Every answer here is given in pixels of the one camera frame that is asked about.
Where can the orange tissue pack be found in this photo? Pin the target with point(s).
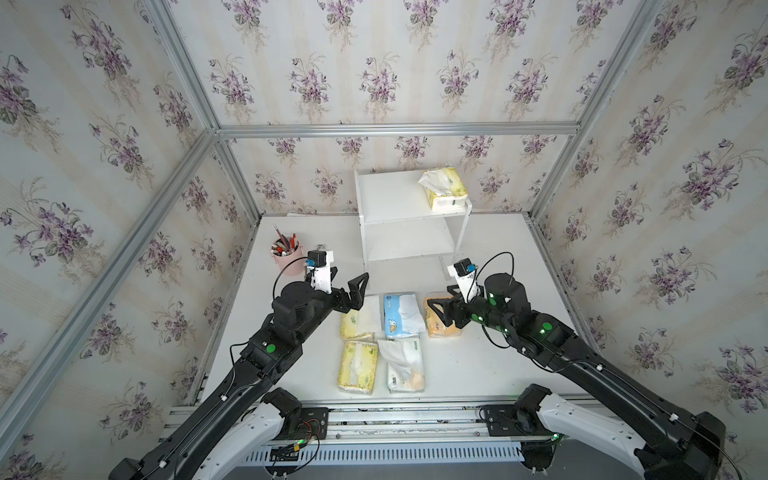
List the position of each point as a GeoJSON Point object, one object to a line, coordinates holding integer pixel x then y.
{"type": "Point", "coordinates": [434, 325]}

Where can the pale yellow tissue pack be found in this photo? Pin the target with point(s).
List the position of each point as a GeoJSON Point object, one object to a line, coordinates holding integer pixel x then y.
{"type": "Point", "coordinates": [364, 324]}

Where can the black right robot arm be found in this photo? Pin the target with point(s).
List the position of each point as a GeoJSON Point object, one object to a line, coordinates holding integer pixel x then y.
{"type": "Point", "coordinates": [652, 436]}

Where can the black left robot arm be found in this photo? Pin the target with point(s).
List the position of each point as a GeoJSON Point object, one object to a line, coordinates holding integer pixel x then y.
{"type": "Point", "coordinates": [248, 408]}

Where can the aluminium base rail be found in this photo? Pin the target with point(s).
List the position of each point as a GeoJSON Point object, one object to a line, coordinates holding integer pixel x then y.
{"type": "Point", "coordinates": [411, 434]}

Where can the white wire shelf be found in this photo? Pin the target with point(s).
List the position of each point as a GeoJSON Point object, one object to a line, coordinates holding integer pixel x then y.
{"type": "Point", "coordinates": [397, 223]}

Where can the red pencil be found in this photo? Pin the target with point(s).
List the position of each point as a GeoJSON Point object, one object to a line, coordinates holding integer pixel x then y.
{"type": "Point", "coordinates": [281, 236]}

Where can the pink metal pen bucket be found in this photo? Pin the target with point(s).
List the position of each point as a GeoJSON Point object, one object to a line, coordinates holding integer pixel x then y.
{"type": "Point", "coordinates": [288, 255]}

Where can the blue tissue pack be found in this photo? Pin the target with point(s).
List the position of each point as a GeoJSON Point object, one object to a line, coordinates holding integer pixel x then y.
{"type": "Point", "coordinates": [402, 316]}

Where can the white green tissue pack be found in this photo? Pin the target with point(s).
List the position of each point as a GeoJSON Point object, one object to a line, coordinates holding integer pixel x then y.
{"type": "Point", "coordinates": [405, 366]}

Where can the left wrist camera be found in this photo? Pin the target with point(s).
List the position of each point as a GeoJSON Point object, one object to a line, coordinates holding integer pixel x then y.
{"type": "Point", "coordinates": [319, 270]}

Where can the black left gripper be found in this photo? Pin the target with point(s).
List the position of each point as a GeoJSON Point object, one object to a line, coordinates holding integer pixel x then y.
{"type": "Point", "coordinates": [353, 299]}

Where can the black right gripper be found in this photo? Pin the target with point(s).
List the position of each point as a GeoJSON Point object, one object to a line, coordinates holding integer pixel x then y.
{"type": "Point", "coordinates": [455, 306]}

